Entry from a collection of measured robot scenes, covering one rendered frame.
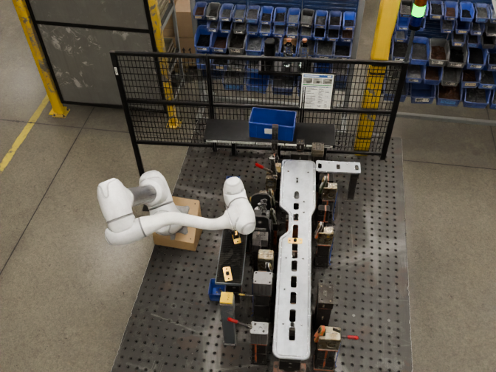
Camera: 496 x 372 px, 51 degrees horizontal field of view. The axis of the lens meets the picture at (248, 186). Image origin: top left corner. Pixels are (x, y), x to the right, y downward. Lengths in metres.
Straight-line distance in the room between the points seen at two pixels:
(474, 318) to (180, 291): 2.15
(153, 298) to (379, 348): 1.33
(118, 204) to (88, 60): 2.79
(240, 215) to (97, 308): 1.97
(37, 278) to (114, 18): 2.23
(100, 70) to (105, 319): 2.33
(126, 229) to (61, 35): 2.89
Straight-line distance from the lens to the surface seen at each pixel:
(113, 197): 2.55
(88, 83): 5.34
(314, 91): 3.56
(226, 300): 2.66
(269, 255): 2.90
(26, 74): 6.49
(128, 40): 4.87
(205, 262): 3.35
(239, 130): 3.66
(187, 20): 5.64
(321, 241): 3.12
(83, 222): 4.65
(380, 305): 3.25
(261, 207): 3.02
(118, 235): 2.57
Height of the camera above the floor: 3.46
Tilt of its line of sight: 48 degrees down
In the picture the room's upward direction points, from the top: 1 degrees counter-clockwise
